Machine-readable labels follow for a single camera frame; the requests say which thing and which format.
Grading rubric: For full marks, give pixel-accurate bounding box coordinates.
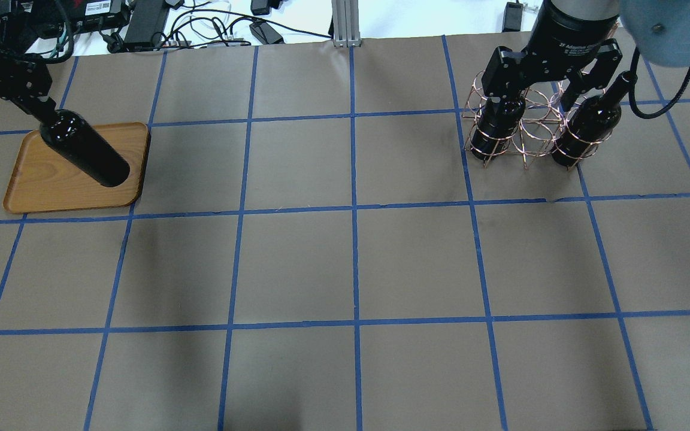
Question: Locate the dark wine bottle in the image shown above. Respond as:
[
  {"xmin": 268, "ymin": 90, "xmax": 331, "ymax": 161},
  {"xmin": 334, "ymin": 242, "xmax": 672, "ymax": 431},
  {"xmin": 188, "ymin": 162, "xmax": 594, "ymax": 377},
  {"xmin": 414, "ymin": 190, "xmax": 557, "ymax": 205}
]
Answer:
[
  {"xmin": 470, "ymin": 93, "xmax": 526, "ymax": 163},
  {"xmin": 551, "ymin": 71, "xmax": 636, "ymax": 168}
]

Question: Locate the black power adapter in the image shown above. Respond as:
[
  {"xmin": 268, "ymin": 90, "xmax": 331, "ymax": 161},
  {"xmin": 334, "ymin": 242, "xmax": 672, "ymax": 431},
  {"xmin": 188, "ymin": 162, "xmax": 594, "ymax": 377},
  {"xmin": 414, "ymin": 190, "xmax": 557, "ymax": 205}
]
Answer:
[{"xmin": 122, "ymin": 1, "xmax": 170, "ymax": 51}]

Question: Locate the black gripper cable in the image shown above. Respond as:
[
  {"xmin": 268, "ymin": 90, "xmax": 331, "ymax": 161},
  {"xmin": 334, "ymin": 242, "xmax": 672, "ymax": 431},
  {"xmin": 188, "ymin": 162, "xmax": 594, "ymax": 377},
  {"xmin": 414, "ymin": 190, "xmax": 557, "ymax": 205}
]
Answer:
[{"xmin": 623, "ymin": 48, "xmax": 690, "ymax": 122}]

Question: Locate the copper wire bottle basket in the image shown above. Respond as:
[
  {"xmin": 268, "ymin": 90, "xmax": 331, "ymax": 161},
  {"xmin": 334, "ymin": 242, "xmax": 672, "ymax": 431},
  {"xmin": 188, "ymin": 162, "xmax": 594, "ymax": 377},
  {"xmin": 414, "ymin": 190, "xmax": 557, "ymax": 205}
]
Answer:
[{"xmin": 461, "ymin": 71, "xmax": 614, "ymax": 170}]

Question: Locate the dark wine bottle carried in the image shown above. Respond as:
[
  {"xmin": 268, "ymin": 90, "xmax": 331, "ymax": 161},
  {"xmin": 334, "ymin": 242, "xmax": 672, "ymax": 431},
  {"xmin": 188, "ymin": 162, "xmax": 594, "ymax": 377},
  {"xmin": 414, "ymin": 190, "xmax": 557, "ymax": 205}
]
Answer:
[{"xmin": 39, "ymin": 110, "xmax": 131, "ymax": 188}]

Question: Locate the black small power brick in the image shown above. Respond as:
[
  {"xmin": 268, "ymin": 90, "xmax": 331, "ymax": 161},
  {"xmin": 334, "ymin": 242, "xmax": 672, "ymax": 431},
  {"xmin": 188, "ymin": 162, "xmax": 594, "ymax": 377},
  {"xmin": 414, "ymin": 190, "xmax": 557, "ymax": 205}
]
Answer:
[{"xmin": 501, "ymin": 1, "xmax": 525, "ymax": 33}]

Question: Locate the wooden serving tray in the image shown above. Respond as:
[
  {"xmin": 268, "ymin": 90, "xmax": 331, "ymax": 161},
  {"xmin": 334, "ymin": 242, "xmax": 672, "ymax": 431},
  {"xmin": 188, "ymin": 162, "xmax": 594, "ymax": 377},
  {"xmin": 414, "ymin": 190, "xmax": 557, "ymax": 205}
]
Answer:
[{"xmin": 2, "ymin": 122, "xmax": 150, "ymax": 214}]

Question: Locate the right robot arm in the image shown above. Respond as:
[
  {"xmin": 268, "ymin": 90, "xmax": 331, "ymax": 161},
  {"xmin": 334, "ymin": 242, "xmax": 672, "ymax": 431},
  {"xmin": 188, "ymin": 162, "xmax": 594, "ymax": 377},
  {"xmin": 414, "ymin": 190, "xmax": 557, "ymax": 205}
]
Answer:
[{"xmin": 481, "ymin": 1, "xmax": 690, "ymax": 110}]

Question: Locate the aluminium frame post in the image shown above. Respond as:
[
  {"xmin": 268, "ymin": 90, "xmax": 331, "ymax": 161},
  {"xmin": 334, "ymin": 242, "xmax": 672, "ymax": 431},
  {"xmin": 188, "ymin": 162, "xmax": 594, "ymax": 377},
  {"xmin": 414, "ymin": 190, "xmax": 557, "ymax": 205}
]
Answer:
[{"xmin": 331, "ymin": 0, "xmax": 362, "ymax": 47}]

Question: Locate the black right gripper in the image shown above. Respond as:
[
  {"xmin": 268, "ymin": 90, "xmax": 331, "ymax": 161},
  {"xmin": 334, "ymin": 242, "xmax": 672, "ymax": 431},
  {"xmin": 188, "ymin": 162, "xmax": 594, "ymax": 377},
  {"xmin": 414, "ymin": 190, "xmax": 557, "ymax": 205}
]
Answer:
[{"xmin": 481, "ymin": 1, "xmax": 622, "ymax": 112}]

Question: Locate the dark wine bottle far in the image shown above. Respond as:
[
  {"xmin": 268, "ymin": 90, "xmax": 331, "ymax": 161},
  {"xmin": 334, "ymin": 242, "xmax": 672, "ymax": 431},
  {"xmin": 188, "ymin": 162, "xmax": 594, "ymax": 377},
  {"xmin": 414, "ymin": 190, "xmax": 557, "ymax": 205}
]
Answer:
[{"xmin": 551, "ymin": 71, "xmax": 636, "ymax": 168}]

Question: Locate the dark wine bottle near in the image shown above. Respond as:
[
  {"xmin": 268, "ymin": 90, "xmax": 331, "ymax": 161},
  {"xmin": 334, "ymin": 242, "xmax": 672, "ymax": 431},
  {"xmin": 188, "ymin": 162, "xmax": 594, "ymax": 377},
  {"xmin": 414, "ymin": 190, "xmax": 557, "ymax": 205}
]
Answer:
[{"xmin": 470, "ymin": 93, "xmax": 526, "ymax": 163}]

